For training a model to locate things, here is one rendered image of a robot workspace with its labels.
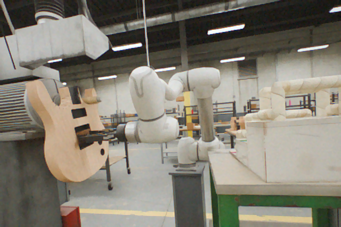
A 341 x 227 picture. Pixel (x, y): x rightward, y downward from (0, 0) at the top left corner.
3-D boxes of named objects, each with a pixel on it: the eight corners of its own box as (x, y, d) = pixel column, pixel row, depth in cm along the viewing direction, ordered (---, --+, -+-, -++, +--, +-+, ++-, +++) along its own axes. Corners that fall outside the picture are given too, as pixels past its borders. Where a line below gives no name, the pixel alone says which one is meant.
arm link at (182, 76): (164, 78, 102) (186, 74, 98) (170, 70, 116) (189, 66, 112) (169, 98, 109) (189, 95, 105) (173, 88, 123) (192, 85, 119)
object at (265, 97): (262, 121, 54) (261, 91, 53) (258, 120, 57) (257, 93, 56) (273, 120, 53) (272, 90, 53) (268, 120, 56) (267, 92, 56)
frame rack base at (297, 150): (267, 184, 46) (264, 122, 45) (247, 168, 61) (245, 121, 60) (382, 181, 42) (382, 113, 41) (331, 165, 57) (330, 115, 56)
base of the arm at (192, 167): (176, 164, 159) (175, 159, 159) (199, 165, 152) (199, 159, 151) (170, 170, 142) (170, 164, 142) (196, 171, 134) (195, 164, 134)
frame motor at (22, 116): (-33, 137, 77) (-40, 81, 76) (26, 132, 103) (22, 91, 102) (39, 132, 69) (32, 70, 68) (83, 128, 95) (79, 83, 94)
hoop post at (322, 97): (321, 116, 51) (320, 86, 50) (313, 116, 54) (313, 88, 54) (333, 115, 51) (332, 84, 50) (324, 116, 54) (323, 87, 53)
